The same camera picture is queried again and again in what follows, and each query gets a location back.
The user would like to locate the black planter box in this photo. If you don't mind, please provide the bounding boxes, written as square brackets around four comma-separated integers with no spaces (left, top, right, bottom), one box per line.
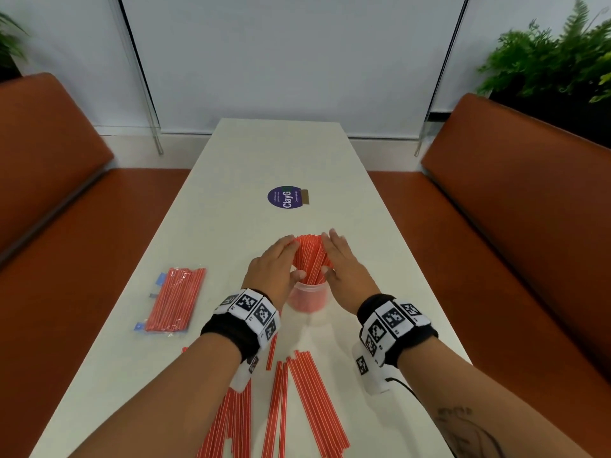
[488,87,611,149]

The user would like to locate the white roller blind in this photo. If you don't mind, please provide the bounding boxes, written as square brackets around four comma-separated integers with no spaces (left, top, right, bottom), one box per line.
[119,0,471,140]

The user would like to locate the orange leather bench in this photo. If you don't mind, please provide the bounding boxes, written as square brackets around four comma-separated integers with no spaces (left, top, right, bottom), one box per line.
[367,93,611,458]
[0,73,192,458]

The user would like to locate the person's left hand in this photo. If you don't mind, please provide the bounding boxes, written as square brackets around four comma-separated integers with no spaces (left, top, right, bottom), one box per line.
[242,235,306,309]

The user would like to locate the green fern plant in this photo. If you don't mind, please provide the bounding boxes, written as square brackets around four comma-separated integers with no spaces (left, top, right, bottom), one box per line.
[476,0,611,104]
[0,11,30,69]

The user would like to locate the clear plastic cup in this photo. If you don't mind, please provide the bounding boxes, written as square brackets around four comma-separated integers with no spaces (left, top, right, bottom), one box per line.
[287,275,331,313]

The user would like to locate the black wristband with marker tags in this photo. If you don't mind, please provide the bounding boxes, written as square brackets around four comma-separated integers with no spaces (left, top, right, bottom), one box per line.
[200,288,281,392]
[351,294,439,396]

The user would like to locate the person's left forearm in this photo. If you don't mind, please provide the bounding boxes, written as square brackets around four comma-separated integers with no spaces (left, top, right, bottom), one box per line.
[71,331,242,458]

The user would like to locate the clear acrylic panel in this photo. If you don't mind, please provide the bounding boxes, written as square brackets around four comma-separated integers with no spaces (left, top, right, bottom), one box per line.
[106,0,165,156]
[414,0,472,158]

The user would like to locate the round purple sticker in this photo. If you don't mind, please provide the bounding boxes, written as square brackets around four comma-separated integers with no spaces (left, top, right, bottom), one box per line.
[267,185,303,210]

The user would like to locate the person's right hand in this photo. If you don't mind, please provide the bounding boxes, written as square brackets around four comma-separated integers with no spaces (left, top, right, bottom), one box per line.
[320,228,382,315]

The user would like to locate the thin black cable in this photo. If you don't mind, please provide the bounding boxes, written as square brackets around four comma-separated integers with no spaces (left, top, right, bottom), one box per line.
[384,376,460,458]

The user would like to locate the clear packet of red straws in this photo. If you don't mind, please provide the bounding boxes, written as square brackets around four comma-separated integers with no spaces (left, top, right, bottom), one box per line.
[134,267,207,334]

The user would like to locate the person's right forearm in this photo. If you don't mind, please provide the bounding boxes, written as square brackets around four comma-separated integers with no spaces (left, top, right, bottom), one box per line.
[395,336,593,458]

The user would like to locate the bunch of red straws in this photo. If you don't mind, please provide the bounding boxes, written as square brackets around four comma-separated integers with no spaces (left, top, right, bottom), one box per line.
[291,233,331,287]

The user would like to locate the loose pile of red straws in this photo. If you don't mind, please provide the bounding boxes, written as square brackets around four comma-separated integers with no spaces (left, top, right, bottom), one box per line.
[181,329,352,458]

